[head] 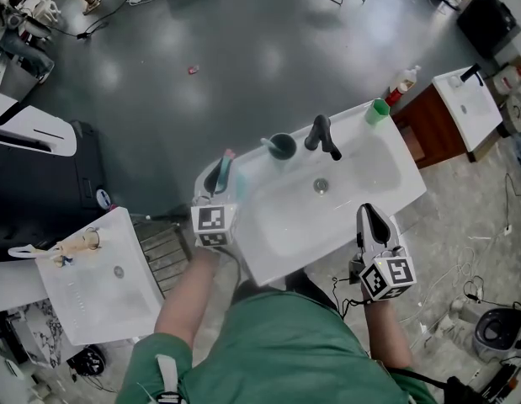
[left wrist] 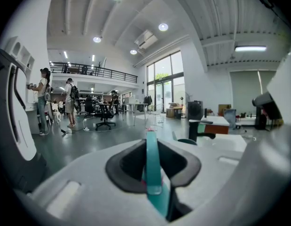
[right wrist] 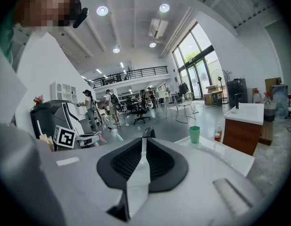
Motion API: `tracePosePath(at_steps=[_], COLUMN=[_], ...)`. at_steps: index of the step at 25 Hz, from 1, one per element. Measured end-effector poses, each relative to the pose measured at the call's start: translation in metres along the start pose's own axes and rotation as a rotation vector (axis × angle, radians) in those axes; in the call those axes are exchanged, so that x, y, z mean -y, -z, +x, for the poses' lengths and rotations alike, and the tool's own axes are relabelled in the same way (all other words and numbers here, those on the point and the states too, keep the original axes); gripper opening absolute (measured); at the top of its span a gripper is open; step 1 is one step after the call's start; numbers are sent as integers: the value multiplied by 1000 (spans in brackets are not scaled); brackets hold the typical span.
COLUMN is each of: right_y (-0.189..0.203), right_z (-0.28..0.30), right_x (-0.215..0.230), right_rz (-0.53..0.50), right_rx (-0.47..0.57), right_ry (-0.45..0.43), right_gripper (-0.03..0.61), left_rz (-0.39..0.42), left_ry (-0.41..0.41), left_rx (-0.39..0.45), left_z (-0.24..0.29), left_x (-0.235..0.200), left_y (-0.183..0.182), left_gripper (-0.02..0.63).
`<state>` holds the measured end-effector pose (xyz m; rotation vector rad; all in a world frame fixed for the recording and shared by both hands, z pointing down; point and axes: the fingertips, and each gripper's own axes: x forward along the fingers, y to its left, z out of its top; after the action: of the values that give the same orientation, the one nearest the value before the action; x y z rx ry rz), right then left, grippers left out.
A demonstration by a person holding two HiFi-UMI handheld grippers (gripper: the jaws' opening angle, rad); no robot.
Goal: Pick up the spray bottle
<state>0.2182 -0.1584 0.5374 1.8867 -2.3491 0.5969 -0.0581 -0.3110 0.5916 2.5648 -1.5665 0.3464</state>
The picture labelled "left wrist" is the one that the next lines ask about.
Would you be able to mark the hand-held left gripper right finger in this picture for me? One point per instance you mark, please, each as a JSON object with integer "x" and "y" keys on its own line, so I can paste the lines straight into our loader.
{"x": 206, "y": 180}

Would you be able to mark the thin black faucet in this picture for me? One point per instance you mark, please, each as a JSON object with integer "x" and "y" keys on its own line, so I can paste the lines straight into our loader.
{"x": 206, "y": 114}

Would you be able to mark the tall glass window wall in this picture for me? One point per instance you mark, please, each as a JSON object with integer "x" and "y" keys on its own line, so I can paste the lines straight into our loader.
{"x": 165, "y": 79}

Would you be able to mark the white wall shelf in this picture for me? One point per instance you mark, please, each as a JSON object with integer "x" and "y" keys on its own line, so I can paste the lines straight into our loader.
{"x": 20, "y": 55}

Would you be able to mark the tube ceiling light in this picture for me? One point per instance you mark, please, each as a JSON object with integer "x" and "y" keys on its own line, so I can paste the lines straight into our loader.
{"x": 250, "y": 48}

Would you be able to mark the ceiling air conditioner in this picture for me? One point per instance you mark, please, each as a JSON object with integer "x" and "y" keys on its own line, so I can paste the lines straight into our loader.
{"x": 146, "y": 39}

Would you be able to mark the round ceiling light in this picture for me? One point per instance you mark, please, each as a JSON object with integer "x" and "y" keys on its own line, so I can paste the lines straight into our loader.
{"x": 96, "y": 39}
{"x": 133, "y": 52}
{"x": 163, "y": 27}

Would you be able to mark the clothes rack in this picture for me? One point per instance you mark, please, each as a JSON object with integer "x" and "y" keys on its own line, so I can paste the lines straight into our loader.
{"x": 148, "y": 100}

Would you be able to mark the open flat cardboard box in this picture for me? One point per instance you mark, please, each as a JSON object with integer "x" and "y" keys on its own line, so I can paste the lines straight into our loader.
{"x": 175, "y": 105}

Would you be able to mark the thick black faucet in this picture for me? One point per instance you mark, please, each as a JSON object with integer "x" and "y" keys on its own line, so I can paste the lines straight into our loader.
{"x": 194, "y": 129}

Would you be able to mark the grey roller blind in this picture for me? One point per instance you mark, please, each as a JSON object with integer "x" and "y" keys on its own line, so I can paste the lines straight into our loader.
{"x": 246, "y": 93}

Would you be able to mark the white power strip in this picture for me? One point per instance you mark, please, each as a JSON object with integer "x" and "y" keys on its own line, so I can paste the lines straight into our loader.
{"x": 86, "y": 129}

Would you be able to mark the white desk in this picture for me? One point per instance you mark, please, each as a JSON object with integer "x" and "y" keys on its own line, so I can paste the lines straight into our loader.
{"x": 136, "y": 105}

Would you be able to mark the wooden vanity cabinet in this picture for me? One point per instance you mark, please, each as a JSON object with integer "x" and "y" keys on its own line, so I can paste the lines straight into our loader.
{"x": 217, "y": 123}

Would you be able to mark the black mezzanine railing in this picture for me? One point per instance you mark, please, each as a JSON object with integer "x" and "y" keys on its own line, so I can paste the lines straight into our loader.
{"x": 100, "y": 72}

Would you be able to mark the blue grey slab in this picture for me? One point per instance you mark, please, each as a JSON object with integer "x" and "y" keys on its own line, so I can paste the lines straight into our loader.
{"x": 230, "y": 118}

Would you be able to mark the black washing machine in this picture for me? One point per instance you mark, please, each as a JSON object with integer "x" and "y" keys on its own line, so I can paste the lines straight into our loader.
{"x": 195, "y": 110}

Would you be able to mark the black office chair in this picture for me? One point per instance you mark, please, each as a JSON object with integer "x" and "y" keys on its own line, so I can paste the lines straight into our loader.
{"x": 107, "y": 114}

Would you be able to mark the standing fan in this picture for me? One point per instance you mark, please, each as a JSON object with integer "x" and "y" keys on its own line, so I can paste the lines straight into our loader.
{"x": 183, "y": 102}

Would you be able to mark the brown wooden board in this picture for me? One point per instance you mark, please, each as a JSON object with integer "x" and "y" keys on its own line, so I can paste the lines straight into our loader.
{"x": 224, "y": 107}

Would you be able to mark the brown cardboard box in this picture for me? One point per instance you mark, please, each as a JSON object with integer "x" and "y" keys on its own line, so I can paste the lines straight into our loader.
{"x": 170, "y": 112}

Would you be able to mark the black backpack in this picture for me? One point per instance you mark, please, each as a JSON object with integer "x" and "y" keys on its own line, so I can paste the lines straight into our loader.
{"x": 74, "y": 93}

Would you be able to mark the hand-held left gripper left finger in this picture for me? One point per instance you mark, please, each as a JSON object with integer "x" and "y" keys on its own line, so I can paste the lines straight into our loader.
{"x": 88, "y": 185}

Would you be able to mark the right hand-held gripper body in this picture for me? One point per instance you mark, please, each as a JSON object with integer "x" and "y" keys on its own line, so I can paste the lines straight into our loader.
{"x": 269, "y": 105}

